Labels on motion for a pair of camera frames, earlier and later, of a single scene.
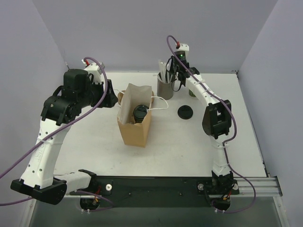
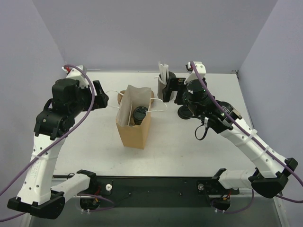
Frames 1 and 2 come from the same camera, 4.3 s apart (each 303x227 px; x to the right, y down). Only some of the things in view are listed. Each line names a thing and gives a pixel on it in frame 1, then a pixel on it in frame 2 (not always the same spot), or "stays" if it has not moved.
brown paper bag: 131,95 stays
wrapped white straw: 163,71 stays
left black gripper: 110,95 → 95,95
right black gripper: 181,74 → 177,88
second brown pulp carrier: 120,96 stays
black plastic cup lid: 139,112 stays
